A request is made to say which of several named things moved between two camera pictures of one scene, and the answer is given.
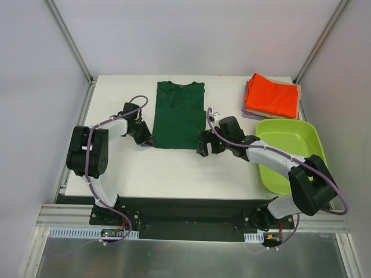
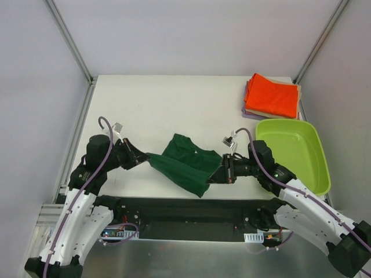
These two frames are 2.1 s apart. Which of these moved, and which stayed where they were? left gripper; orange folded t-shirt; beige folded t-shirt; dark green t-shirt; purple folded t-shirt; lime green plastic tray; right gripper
Moved: left gripper; dark green t-shirt; right gripper
Stayed: lime green plastic tray; orange folded t-shirt; beige folded t-shirt; purple folded t-shirt
